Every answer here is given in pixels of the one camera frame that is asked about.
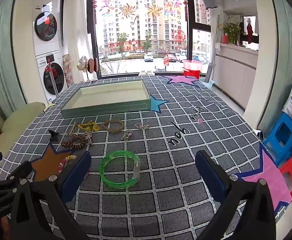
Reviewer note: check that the white low cabinet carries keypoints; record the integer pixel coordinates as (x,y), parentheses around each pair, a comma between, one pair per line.
(233,72)

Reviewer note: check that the green translucent bangle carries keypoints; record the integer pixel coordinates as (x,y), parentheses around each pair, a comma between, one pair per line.
(104,172)

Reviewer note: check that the beige hair pins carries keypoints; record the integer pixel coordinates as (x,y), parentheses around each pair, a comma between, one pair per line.
(72,130)

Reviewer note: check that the beige checked board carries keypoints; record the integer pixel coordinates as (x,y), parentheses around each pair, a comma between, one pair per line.
(67,67)

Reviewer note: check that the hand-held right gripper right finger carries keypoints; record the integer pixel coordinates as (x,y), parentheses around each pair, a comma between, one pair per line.
(211,173)

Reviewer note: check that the large window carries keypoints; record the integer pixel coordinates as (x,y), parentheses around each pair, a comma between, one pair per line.
(141,30)

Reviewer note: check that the light blue basin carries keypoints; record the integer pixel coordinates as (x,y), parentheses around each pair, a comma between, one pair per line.
(207,82)

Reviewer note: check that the blue plastic stool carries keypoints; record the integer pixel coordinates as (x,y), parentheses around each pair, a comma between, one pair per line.
(273,142)

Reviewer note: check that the slipper rack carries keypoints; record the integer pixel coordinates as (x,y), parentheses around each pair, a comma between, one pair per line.
(85,66)

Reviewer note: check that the black hair claw clip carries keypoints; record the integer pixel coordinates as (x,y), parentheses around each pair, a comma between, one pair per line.
(52,135)

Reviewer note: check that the white washing machine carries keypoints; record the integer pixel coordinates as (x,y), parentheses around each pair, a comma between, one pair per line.
(53,77)

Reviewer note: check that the red bucket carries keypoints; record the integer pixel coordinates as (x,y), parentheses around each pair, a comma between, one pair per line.
(191,73)

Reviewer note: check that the pink basin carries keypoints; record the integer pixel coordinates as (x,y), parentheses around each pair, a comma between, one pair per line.
(192,64)

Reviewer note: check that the beige tray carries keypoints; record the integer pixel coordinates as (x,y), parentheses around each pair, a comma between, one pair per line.
(105,97)

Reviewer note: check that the silver heart pendant jewelry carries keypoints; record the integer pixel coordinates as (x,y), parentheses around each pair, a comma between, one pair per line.
(142,125)

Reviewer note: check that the white curtain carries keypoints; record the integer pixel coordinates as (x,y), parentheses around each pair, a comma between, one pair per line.
(77,30)

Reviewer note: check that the light green sofa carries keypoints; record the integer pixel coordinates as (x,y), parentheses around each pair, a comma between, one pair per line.
(13,120)

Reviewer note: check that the potted green plant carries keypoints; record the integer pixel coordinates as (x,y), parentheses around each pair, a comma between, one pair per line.
(231,31)

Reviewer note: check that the grey checkered tablecloth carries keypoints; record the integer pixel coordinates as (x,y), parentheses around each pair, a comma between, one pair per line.
(161,205)

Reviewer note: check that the small silver charm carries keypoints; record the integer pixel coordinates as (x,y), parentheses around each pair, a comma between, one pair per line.
(89,138)

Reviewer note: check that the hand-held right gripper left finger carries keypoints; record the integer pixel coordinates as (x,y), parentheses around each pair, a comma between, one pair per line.
(77,172)

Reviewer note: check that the white tumble dryer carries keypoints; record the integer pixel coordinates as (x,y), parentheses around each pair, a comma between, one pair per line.
(45,26)

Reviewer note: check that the white slippers pair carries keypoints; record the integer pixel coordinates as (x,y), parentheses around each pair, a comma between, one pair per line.
(146,73)

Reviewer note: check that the red hanging doll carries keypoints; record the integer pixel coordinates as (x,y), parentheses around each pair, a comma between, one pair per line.
(249,30)

